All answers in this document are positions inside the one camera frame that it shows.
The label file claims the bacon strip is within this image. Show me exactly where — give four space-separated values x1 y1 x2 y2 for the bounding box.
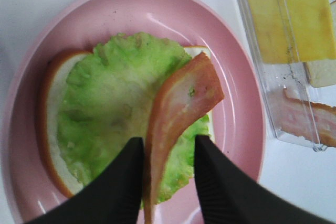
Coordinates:
280 88 335 147
142 52 224 223

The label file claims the green lettuce leaf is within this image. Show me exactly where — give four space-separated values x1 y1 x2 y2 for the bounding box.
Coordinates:
56 32 210 194

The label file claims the right clear plastic tray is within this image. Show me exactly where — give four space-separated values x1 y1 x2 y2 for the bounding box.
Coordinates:
238 0 335 151

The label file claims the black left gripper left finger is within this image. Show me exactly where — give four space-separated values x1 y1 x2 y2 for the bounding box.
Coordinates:
30 137 144 223

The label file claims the yellow cheese slice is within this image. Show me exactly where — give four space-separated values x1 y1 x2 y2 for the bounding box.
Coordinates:
247 0 335 64

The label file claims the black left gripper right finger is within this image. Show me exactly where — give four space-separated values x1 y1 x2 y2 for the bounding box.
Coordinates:
194 135 329 223

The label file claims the pink round plate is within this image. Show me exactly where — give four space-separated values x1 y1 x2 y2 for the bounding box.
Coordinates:
1 0 266 223

